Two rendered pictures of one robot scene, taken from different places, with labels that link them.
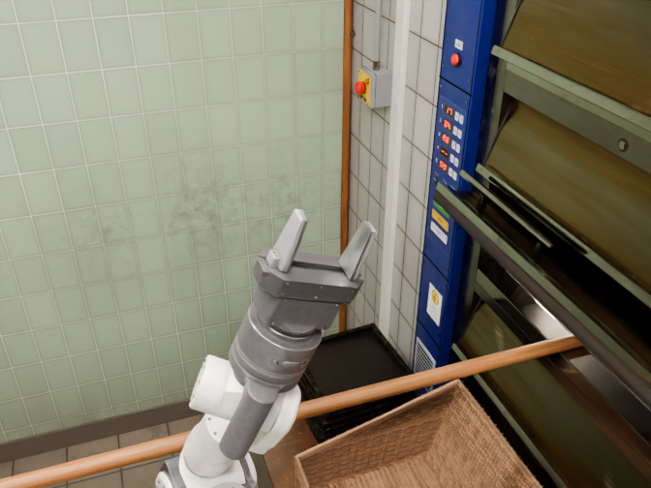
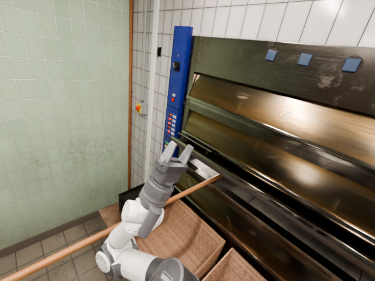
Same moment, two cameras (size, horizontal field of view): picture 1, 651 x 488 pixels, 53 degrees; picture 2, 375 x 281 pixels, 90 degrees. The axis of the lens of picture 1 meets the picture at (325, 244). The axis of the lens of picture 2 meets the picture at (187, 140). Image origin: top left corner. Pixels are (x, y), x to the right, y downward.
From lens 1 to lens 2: 25 cm
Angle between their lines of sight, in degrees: 24
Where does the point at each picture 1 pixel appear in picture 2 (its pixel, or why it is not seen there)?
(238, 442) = (148, 231)
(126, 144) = (46, 127)
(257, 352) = (154, 195)
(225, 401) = (139, 216)
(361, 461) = not seen: hidden behind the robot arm
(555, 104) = (206, 111)
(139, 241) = (51, 163)
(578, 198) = (215, 137)
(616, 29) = (224, 91)
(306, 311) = (172, 177)
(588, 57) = (217, 98)
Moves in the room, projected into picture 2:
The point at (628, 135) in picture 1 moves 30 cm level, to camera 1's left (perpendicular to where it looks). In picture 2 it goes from (230, 119) to (183, 119)
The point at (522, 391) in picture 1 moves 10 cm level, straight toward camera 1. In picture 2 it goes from (198, 196) to (199, 206)
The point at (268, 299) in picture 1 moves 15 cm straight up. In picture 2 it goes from (160, 174) to (166, 125)
